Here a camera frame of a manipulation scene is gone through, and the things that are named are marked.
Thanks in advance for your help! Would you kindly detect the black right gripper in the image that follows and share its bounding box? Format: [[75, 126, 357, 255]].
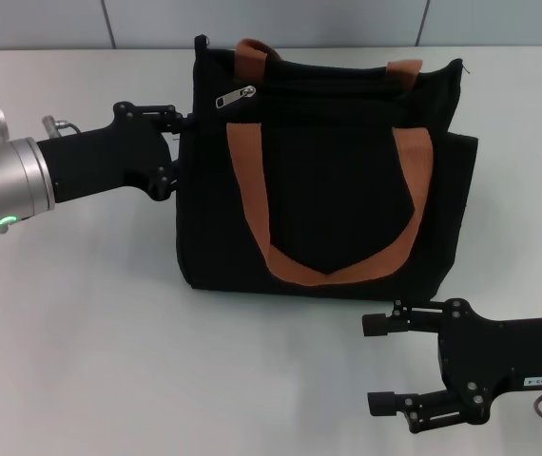
[[360, 297, 542, 435]]

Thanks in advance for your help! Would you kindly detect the left gripper cable with plug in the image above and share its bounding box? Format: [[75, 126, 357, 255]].
[[41, 115, 82, 140]]

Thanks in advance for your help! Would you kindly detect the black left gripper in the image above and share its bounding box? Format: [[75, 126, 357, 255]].
[[35, 102, 194, 203]]

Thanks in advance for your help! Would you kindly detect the silver zipper pull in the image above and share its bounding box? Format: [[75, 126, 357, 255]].
[[215, 84, 257, 110]]

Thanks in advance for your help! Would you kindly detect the black food bag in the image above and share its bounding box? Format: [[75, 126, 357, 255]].
[[174, 34, 480, 305]]

